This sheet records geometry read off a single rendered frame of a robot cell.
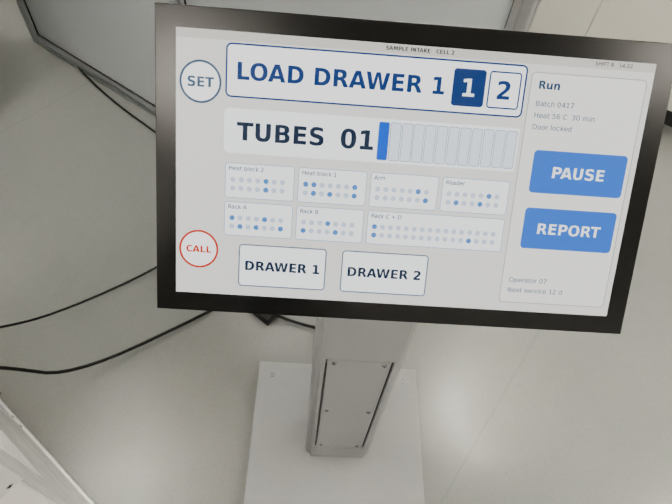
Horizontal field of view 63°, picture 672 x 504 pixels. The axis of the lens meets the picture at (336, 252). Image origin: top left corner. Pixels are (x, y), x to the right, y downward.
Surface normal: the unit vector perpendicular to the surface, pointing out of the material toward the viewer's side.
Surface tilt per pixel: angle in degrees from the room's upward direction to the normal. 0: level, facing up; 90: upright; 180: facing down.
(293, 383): 5
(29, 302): 0
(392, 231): 50
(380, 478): 3
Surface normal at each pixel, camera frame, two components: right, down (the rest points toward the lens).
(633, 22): -0.59, 0.62
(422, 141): 0.03, 0.24
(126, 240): 0.07, -0.59
